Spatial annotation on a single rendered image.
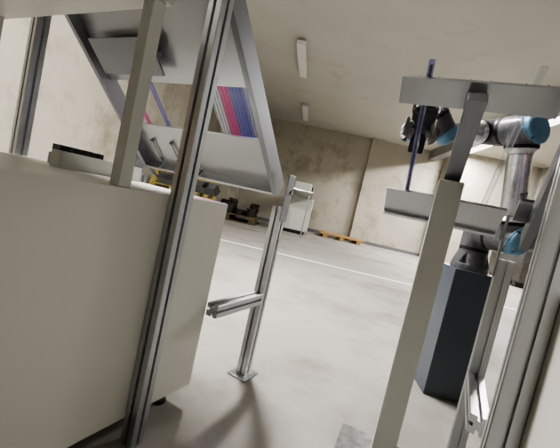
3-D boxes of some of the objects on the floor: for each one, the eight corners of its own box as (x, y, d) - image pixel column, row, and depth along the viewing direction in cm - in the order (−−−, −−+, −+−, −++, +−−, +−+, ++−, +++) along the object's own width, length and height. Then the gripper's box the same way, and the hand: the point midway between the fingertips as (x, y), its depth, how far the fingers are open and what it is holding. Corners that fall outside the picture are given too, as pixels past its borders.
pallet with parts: (207, 212, 850) (212, 192, 847) (260, 224, 840) (264, 204, 837) (195, 212, 759) (199, 190, 756) (254, 226, 750) (259, 204, 746)
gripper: (410, 92, 110) (396, 116, 95) (453, 96, 105) (446, 122, 90) (404, 118, 115) (391, 145, 100) (446, 124, 111) (438, 153, 96)
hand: (416, 142), depth 98 cm, fingers open, 6 cm apart
